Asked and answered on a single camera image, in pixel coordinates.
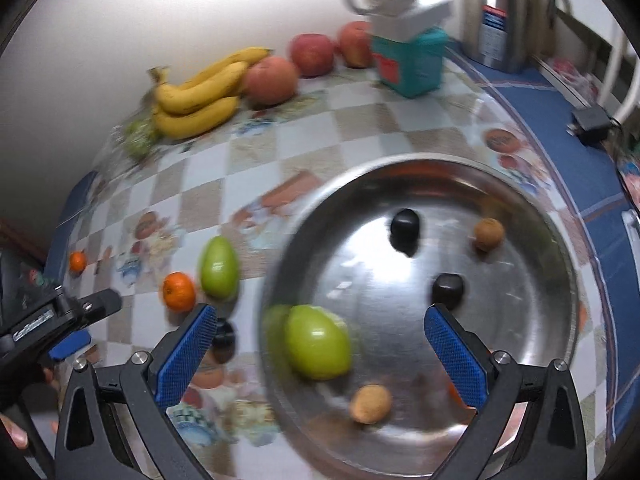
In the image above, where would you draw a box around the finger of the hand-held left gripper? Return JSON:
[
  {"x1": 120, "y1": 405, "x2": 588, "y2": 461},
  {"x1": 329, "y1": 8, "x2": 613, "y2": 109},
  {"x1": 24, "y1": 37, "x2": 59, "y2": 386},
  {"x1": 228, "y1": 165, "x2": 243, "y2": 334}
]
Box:
[
  {"x1": 75, "y1": 289, "x2": 122, "y2": 331},
  {"x1": 47, "y1": 330, "x2": 93, "y2": 363}
]

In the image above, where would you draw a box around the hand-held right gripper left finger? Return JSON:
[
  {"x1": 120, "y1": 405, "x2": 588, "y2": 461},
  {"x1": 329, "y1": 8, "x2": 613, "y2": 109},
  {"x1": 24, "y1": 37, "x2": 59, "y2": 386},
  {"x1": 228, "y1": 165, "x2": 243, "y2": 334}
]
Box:
[{"x1": 54, "y1": 302, "x2": 218, "y2": 480}]

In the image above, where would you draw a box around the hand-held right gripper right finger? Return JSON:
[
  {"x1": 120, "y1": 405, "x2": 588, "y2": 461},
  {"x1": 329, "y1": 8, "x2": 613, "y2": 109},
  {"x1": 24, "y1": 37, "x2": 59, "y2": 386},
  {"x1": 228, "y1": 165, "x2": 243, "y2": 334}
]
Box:
[{"x1": 424, "y1": 304, "x2": 601, "y2": 480}]

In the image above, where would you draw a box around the dark purple plum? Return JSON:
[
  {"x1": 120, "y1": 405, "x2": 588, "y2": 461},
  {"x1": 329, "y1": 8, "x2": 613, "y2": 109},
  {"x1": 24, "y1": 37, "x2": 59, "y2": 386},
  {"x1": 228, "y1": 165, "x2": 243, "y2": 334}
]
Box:
[
  {"x1": 431, "y1": 273, "x2": 465, "y2": 311},
  {"x1": 211, "y1": 320, "x2": 237, "y2": 363},
  {"x1": 390, "y1": 208, "x2": 421, "y2": 242}
]

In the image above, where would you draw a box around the brown longan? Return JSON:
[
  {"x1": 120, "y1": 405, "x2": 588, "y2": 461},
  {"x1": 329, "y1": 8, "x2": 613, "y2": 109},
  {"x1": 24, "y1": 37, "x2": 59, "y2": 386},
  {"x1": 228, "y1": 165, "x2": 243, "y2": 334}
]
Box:
[
  {"x1": 473, "y1": 217, "x2": 506, "y2": 252},
  {"x1": 349, "y1": 384, "x2": 393, "y2": 425}
]

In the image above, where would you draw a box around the stainless steel basin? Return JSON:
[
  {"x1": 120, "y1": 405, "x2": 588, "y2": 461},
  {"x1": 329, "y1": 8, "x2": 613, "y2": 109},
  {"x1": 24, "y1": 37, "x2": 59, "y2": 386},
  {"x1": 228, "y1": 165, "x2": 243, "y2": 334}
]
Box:
[{"x1": 257, "y1": 152, "x2": 588, "y2": 478}]

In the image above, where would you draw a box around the green mango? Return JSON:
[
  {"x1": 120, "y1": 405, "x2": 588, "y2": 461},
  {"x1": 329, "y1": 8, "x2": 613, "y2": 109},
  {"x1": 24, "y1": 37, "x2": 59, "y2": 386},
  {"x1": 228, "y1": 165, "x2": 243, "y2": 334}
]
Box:
[
  {"x1": 199, "y1": 236, "x2": 241, "y2": 300},
  {"x1": 284, "y1": 304, "x2": 353, "y2": 381}
]

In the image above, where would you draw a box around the person's left hand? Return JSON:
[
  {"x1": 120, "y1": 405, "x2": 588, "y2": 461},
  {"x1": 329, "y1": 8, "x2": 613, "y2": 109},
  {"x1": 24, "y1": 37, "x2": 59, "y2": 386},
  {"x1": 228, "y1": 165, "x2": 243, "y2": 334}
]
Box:
[{"x1": 0, "y1": 407, "x2": 30, "y2": 451}]

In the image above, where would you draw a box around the orange mandarin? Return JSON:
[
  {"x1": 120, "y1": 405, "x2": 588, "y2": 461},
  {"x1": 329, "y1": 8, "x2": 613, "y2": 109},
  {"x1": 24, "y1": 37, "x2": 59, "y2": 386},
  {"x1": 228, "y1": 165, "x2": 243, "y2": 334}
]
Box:
[{"x1": 161, "y1": 272, "x2": 197, "y2": 311}]

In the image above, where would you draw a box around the green mango on table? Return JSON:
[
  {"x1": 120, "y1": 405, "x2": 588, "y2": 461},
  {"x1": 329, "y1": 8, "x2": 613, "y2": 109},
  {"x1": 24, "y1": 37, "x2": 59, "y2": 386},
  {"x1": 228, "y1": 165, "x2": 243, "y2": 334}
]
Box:
[{"x1": 199, "y1": 236, "x2": 241, "y2": 300}]

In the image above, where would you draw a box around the clear bag of green fruit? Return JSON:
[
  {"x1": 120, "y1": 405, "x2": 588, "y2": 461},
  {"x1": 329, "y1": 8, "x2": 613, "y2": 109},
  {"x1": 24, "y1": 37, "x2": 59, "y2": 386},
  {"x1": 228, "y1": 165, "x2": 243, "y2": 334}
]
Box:
[{"x1": 107, "y1": 105, "x2": 163, "y2": 161}]

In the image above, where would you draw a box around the yellow banana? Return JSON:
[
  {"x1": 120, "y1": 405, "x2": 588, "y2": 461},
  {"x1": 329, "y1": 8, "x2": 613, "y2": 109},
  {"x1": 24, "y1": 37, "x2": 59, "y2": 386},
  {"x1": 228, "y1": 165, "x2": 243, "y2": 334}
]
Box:
[
  {"x1": 147, "y1": 61, "x2": 249, "y2": 115},
  {"x1": 152, "y1": 96, "x2": 241, "y2": 140},
  {"x1": 182, "y1": 47, "x2": 273, "y2": 91}
]

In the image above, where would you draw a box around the white plastic holder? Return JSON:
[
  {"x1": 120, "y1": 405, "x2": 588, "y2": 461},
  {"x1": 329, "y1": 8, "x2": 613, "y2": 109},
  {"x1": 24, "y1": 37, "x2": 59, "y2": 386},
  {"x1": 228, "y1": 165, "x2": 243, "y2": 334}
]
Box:
[{"x1": 620, "y1": 210, "x2": 640, "y2": 266}]

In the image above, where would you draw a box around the colourful snack packet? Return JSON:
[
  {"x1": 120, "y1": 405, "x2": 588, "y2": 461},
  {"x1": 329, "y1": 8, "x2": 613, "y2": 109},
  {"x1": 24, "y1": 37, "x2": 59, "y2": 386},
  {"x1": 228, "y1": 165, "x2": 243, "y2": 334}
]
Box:
[{"x1": 617, "y1": 152, "x2": 640, "y2": 203}]

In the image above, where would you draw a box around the checked printed tablecloth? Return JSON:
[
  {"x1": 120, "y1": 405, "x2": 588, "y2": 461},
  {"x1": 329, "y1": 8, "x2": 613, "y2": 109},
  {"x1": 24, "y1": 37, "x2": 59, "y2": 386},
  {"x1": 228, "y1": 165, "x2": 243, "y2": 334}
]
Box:
[{"x1": 45, "y1": 40, "x2": 640, "y2": 476}]

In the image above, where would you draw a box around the black power adapter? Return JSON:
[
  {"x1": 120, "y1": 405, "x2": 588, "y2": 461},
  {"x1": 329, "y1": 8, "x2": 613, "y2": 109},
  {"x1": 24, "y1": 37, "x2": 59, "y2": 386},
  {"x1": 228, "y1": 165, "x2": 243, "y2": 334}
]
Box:
[{"x1": 570, "y1": 106, "x2": 613, "y2": 147}]

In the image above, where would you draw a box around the peach left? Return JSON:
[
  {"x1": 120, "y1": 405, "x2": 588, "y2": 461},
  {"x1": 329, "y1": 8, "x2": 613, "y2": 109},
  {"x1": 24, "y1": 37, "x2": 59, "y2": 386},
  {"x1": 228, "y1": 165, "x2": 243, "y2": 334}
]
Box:
[{"x1": 243, "y1": 56, "x2": 301, "y2": 107}]

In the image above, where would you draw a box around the teal plastic box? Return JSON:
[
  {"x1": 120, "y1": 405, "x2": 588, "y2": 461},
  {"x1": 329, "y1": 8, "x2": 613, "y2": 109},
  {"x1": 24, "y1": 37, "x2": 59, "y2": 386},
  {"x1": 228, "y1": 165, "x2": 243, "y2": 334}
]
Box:
[{"x1": 371, "y1": 26, "x2": 449, "y2": 98}]

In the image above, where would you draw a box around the pink plastic bag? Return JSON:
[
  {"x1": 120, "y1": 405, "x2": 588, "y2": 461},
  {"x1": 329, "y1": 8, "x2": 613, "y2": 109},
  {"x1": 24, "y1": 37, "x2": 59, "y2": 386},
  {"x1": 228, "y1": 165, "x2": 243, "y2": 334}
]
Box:
[{"x1": 547, "y1": 57, "x2": 598, "y2": 106}]

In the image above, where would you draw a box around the white chair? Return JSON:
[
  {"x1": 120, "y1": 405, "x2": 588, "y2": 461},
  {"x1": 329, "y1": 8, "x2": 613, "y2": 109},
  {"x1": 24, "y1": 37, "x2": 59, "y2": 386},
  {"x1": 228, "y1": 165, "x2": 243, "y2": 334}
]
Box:
[{"x1": 597, "y1": 22, "x2": 640, "y2": 121}]

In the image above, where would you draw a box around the red apple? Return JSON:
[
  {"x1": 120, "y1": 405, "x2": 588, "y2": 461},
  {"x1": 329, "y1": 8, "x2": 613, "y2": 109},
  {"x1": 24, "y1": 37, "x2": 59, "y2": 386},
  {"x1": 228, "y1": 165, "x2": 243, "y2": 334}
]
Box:
[
  {"x1": 337, "y1": 21, "x2": 375, "y2": 69},
  {"x1": 290, "y1": 33, "x2": 336, "y2": 78}
]

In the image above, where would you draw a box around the stainless steel thermos kettle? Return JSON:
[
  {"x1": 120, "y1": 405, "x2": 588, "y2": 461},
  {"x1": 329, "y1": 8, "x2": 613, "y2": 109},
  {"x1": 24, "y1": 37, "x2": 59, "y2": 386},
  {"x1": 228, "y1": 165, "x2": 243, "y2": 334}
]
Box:
[{"x1": 460, "y1": 0, "x2": 546, "y2": 73}]

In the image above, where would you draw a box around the white power strip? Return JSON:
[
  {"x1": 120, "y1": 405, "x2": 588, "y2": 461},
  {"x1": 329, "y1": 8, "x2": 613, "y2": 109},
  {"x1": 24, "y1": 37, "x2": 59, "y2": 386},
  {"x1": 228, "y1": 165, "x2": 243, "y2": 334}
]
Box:
[{"x1": 360, "y1": 0, "x2": 455, "y2": 43}]

